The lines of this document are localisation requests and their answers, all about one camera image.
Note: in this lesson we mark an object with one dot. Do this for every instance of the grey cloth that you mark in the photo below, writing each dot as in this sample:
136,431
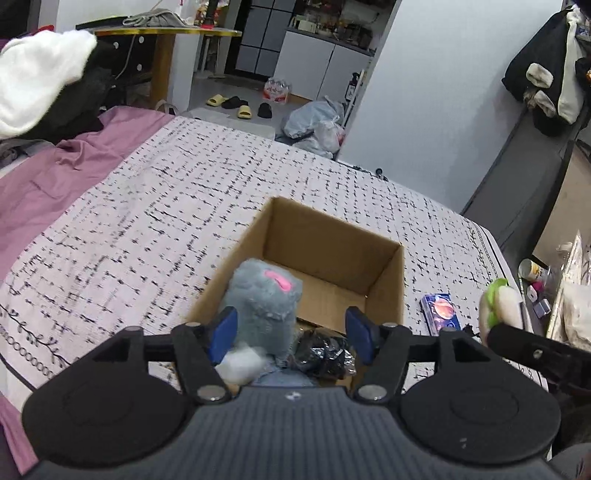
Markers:
154,18

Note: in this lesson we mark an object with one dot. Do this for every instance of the grey plastic bag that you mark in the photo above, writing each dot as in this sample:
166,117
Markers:
309,115

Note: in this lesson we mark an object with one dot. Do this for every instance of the floral pillow bag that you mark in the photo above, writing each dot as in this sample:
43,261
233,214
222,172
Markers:
575,300

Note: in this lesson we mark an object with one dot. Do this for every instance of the blue tissue packet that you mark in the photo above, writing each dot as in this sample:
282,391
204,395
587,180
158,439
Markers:
438,309

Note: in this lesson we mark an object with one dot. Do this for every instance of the brown cardboard box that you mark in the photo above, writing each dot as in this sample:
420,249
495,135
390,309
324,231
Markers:
332,240

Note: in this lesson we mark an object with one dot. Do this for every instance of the white and green plush toy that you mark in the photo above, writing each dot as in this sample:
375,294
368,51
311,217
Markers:
505,304

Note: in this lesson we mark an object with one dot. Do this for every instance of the white cabinet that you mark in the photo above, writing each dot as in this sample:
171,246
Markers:
314,64

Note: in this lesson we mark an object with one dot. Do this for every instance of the small purple box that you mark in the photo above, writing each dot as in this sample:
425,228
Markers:
543,307

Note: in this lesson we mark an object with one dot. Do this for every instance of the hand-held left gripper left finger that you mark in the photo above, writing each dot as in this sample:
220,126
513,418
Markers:
224,334

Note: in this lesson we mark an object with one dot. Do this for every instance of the black packet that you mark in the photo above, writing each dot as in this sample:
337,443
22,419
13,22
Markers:
318,353

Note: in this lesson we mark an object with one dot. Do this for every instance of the white and red plastic bag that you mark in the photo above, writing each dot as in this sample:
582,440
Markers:
330,136

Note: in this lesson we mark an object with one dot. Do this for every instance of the countertop clutter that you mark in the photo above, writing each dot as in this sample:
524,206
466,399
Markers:
341,23

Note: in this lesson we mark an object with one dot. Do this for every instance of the yellow and white cup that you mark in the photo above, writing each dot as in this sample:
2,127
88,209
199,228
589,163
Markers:
531,270

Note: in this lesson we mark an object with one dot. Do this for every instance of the brown framed board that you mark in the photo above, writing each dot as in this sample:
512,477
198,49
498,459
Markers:
570,207

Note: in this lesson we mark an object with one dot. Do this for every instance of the black framed door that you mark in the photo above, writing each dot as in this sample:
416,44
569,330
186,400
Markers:
263,37

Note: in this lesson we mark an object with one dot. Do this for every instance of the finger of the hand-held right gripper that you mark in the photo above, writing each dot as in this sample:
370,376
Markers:
521,346

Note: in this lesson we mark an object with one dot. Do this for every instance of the grey plush paw toy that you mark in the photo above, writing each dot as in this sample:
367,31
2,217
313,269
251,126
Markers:
263,300

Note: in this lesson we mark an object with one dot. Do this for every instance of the white fluffy ball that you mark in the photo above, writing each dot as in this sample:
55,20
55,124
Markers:
240,364

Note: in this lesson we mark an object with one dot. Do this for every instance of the blue plush octopus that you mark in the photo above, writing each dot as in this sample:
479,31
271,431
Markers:
281,378

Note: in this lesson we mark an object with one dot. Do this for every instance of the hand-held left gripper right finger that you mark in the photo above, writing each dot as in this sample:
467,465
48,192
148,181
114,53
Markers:
358,330

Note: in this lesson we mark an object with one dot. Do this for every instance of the red snack packets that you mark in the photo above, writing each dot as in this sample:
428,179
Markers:
224,14

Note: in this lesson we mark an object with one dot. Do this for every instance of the black ribbon bow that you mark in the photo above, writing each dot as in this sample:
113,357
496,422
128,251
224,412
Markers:
468,330

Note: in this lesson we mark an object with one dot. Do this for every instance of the spray bottle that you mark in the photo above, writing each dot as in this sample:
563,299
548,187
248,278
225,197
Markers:
355,85

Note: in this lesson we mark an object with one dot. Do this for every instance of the hanging clothes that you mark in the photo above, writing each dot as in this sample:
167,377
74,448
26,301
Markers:
549,83

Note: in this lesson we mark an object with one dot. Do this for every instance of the black flat board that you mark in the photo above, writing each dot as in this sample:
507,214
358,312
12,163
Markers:
101,23

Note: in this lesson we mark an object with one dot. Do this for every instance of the black clothing pile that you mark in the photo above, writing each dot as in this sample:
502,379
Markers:
87,106

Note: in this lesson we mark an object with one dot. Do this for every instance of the black slipper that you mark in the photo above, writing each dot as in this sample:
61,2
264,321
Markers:
234,102
264,110

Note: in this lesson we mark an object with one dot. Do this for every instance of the oval white table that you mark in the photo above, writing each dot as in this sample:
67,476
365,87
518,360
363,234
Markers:
164,69

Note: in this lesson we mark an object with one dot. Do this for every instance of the white fluffy garment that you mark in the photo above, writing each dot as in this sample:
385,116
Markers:
37,78

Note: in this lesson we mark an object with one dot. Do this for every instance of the dark red bottle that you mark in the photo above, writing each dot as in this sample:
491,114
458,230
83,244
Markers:
211,14

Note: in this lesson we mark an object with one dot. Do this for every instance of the pack of water bottles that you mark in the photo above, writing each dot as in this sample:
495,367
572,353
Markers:
277,91

